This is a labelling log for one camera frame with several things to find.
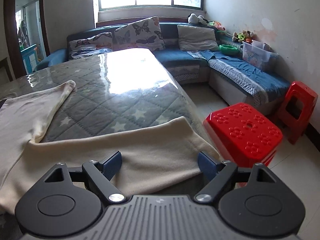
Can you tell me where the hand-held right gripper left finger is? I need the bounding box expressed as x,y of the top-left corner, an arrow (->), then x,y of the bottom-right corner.
43,150 -> 127,204

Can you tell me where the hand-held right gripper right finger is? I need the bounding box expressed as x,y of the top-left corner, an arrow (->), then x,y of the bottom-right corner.
194,151 -> 278,203

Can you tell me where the cream sweatshirt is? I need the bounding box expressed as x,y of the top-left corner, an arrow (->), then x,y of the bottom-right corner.
0,79 -> 220,215

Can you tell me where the red plastic stool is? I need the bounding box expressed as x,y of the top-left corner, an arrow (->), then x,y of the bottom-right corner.
276,81 -> 318,145
202,102 -> 283,188

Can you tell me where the grey star quilted table cover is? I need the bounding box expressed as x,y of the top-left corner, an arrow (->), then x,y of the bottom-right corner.
0,48 -> 202,240

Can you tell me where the blue sofa throw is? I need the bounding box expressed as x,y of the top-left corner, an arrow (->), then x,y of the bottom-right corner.
186,49 -> 292,100

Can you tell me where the blue corner sofa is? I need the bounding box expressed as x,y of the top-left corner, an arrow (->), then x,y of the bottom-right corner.
36,21 -> 292,117

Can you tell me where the green plastic basin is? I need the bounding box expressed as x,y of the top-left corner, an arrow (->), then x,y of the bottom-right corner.
219,44 -> 239,55

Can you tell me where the clear plastic storage box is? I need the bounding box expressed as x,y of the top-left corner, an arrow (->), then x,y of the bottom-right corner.
241,40 -> 273,70

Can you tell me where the flat-lying butterfly print cushion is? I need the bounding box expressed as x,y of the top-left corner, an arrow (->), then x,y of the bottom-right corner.
68,32 -> 113,60

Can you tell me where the plain grey pillow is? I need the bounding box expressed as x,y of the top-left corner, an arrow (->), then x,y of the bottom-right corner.
177,24 -> 220,52

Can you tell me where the heap of plush toys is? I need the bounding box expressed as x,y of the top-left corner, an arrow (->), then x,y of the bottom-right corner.
232,30 -> 255,43

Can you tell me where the upright butterfly print cushion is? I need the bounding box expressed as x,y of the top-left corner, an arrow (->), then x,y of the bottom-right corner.
112,16 -> 166,52

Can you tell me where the light blue cabinet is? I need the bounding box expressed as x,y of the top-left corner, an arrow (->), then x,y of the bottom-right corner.
20,44 -> 38,74

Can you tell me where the colourful plastic toy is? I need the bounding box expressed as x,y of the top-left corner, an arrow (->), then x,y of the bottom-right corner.
209,21 -> 227,32

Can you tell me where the dark wooden chair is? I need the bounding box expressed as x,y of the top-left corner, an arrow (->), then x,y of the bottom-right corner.
0,57 -> 14,85

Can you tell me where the panda plush toy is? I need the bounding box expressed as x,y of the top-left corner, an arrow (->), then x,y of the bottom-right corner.
187,13 -> 209,25

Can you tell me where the dark wooden door frame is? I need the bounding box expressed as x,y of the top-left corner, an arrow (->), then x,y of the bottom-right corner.
6,0 -> 51,80

